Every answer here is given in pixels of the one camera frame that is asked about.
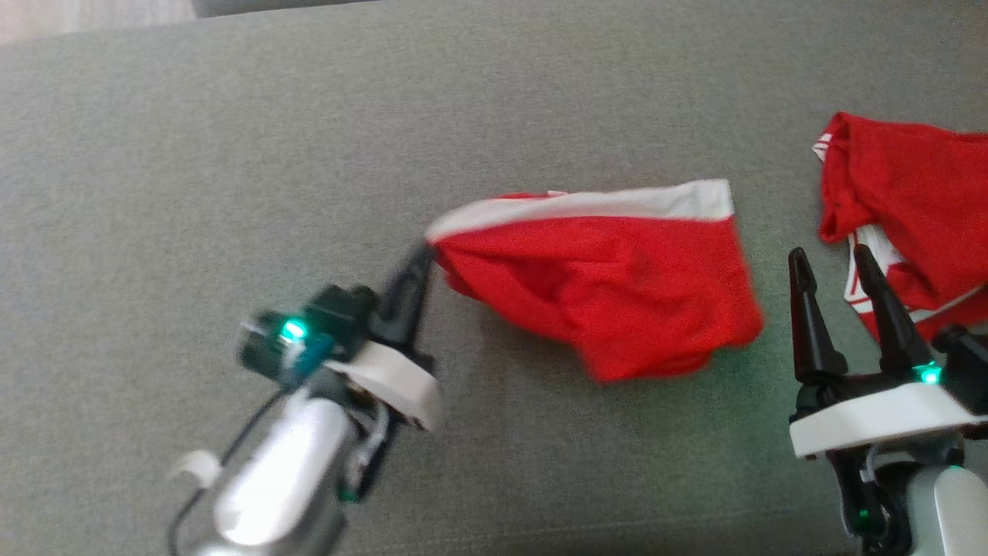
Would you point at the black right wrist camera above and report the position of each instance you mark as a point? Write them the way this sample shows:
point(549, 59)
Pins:
point(965, 363)

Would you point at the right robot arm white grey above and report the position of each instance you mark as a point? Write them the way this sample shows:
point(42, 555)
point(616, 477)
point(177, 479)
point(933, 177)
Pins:
point(949, 510)

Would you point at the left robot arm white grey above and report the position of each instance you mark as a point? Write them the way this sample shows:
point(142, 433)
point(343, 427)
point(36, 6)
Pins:
point(285, 471)

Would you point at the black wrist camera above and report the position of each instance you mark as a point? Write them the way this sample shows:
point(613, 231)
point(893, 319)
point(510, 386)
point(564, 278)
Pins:
point(965, 363)
point(332, 316)

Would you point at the red shorts white stripes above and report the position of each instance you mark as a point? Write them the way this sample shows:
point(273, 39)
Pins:
point(918, 193)

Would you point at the red shorts with white waistband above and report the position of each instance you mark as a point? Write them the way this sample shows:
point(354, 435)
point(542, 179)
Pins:
point(617, 286)

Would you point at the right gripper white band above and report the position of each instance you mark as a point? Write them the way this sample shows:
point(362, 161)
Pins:
point(872, 417)

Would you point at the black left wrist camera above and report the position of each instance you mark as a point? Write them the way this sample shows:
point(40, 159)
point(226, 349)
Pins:
point(332, 316)

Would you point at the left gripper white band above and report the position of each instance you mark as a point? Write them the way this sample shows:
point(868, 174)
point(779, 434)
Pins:
point(397, 382)

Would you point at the grey sofa back cushion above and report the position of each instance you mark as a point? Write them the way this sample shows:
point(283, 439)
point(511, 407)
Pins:
point(285, 6)

